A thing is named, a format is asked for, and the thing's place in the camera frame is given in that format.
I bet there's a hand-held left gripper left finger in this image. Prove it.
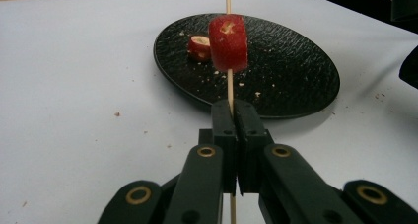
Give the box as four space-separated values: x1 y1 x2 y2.
198 99 239 195

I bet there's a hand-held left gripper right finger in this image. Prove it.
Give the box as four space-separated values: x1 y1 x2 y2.
233 99 276 196

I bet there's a wooden skewer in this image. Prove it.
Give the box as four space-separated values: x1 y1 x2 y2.
225 0 238 224

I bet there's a black textured plate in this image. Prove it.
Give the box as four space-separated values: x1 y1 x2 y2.
153 13 341 120

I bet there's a large red fruit piece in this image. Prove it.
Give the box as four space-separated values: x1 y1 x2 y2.
208 14 249 74

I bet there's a small red fruit piece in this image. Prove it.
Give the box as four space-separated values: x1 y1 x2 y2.
186 35 213 62

